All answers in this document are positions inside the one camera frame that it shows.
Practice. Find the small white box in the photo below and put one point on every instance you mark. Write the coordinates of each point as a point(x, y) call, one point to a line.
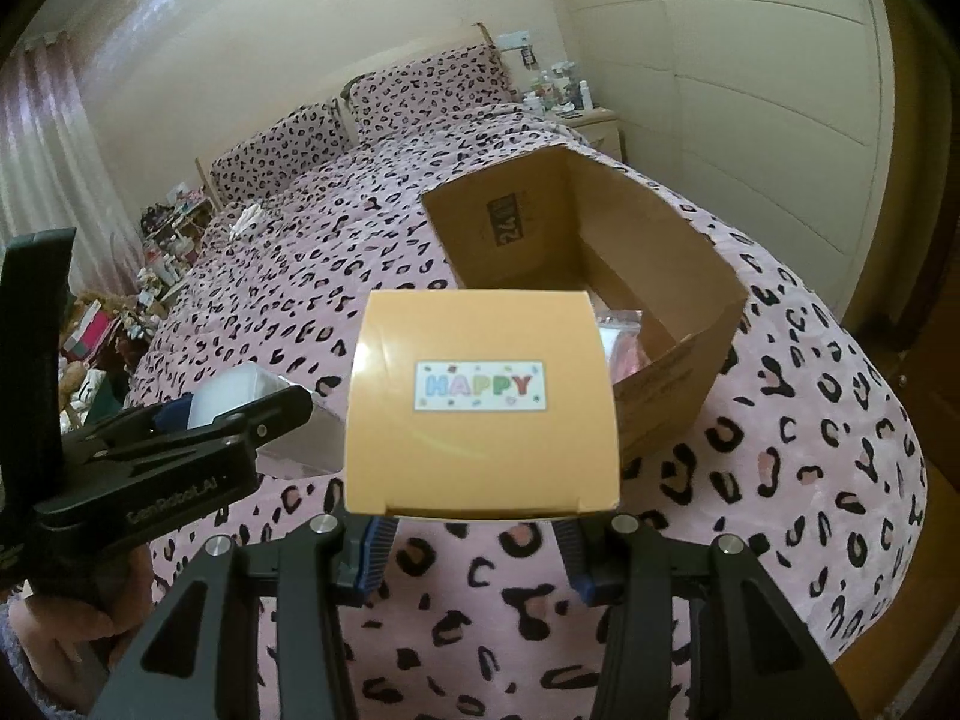
point(240, 390)

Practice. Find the pink sheer curtain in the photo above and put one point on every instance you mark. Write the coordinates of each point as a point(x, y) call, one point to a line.
point(52, 165)

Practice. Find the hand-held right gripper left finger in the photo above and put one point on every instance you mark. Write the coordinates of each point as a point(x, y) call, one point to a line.
point(379, 549)

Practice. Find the person's left forearm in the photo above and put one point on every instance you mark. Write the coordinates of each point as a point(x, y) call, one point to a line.
point(11, 679)

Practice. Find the brown cardboard box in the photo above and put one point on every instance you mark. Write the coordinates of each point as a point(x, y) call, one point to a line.
point(675, 277)

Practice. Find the brown wooden door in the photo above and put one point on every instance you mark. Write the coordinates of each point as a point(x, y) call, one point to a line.
point(926, 240)

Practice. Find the pink leopard print blanket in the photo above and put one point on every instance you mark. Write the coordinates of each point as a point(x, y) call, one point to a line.
point(750, 502)

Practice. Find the leopard print pillow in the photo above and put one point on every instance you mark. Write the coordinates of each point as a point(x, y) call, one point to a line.
point(427, 86)
point(277, 150)

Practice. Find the pile of toys and boxes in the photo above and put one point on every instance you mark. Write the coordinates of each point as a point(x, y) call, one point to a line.
point(97, 360)

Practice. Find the group of bottles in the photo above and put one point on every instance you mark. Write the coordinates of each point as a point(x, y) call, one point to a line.
point(559, 90)

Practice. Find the white panelled wardrobe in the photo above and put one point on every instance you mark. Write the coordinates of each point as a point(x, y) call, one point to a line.
point(750, 90)

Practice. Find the person's left hand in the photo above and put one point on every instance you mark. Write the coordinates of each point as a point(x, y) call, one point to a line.
point(60, 637)

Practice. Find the white crumpled cloth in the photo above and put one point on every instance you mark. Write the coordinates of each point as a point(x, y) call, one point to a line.
point(247, 219)

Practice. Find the cluttered toy shelf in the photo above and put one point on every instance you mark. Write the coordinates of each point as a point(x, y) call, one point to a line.
point(176, 240)

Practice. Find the white wall socket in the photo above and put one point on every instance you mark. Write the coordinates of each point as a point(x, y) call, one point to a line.
point(516, 37)

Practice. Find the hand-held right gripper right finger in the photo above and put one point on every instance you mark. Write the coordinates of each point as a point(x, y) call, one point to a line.
point(574, 562)

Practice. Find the orange box with colourful label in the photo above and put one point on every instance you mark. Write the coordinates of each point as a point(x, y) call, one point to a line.
point(480, 450)

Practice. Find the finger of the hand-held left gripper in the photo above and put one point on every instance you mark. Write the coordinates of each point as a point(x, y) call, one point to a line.
point(262, 420)
point(174, 414)

